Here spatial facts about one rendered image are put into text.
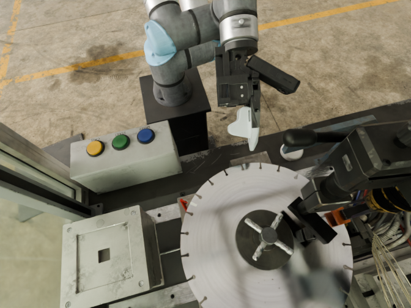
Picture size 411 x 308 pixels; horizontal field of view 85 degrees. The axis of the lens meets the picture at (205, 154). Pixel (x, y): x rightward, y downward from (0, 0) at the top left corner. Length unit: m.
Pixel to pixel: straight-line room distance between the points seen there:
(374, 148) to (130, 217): 0.48
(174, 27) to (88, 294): 0.58
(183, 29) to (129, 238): 0.47
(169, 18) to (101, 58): 1.96
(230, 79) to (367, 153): 0.29
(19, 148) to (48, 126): 1.58
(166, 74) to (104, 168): 0.36
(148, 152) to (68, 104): 1.66
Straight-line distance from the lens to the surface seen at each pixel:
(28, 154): 0.62
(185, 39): 0.56
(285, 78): 0.49
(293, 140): 0.25
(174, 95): 0.85
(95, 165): 0.66
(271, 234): 0.43
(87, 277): 0.59
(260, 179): 0.51
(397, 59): 2.67
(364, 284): 0.65
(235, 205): 0.49
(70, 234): 0.62
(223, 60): 0.47
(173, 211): 0.69
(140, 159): 0.61
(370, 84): 2.32
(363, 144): 0.23
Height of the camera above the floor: 1.42
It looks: 63 degrees down
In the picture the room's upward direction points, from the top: 6 degrees counter-clockwise
